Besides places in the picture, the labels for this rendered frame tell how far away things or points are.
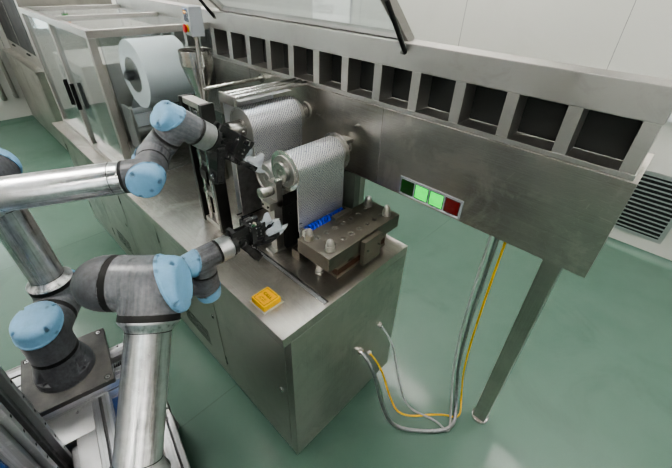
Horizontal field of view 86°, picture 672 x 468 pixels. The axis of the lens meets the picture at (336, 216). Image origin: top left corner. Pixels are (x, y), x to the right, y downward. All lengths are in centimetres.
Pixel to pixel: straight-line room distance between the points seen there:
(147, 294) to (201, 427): 139
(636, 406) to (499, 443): 81
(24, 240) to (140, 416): 61
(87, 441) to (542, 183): 144
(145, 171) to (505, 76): 92
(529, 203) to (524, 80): 34
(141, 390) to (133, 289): 19
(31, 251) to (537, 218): 139
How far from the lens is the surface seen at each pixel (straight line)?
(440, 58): 120
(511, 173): 116
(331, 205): 144
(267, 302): 124
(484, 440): 215
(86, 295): 85
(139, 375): 83
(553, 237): 120
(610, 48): 343
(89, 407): 143
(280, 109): 146
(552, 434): 231
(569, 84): 108
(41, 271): 130
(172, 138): 100
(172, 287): 78
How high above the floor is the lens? 183
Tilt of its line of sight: 34 degrees down
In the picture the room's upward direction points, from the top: 2 degrees clockwise
